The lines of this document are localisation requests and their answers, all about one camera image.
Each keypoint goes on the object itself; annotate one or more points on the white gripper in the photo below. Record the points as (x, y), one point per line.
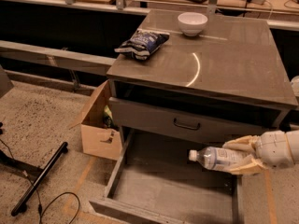
(271, 148)

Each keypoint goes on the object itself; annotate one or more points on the clear plastic water bottle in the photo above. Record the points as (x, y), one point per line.
(217, 158)

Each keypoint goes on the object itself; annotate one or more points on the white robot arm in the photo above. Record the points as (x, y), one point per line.
(294, 143)

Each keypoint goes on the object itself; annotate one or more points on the grey drawer cabinet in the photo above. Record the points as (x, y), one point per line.
(231, 71)

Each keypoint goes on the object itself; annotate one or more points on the open middle drawer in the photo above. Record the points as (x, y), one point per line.
(154, 182)

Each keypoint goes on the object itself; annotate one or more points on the white ceramic bowl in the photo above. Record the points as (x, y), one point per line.
(192, 23)

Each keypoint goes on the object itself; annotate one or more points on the green snack bag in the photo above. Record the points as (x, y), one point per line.
(107, 117)

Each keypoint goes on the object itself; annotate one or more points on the cardboard box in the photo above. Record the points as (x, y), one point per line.
(97, 139)

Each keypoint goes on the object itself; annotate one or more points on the dark blue chip bag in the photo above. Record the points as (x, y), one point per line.
(142, 44)

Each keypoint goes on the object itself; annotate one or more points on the black metal stand leg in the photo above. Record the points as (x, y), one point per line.
(21, 206)

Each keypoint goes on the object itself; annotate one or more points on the top drawer with handle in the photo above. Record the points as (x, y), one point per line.
(182, 125)

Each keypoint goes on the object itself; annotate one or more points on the grey metal rail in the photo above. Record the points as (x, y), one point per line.
(71, 60)

